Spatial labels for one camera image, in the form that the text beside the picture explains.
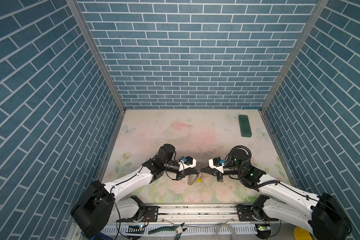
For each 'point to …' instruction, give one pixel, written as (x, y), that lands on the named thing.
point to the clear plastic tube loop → (233, 233)
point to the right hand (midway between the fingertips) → (200, 168)
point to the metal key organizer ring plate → (191, 179)
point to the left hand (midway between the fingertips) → (196, 172)
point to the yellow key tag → (198, 180)
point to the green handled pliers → (178, 228)
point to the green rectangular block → (244, 125)
